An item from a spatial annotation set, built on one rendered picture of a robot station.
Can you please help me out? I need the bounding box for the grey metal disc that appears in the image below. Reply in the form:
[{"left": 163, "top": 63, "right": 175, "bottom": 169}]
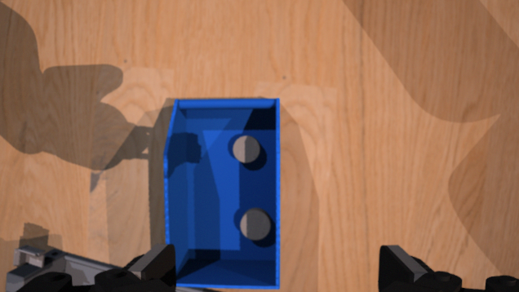
[
  {"left": 233, "top": 135, "right": 260, "bottom": 163},
  {"left": 240, "top": 208, "right": 271, "bottom": 241}
]

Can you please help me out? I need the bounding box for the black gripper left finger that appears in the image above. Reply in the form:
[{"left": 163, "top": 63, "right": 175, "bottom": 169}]
[{"left": 16, "top": 244, "right": 176, "bottom": 292}]

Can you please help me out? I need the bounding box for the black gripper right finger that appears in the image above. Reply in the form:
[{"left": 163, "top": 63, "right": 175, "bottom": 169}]
[{"left": 378, "top": 245, "right": 519, "bottom": 292}]

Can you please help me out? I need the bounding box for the blue bin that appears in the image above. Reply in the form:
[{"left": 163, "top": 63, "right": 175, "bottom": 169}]
[{"left": 163, "top": 98, "right": 280, "bottom": 290}]

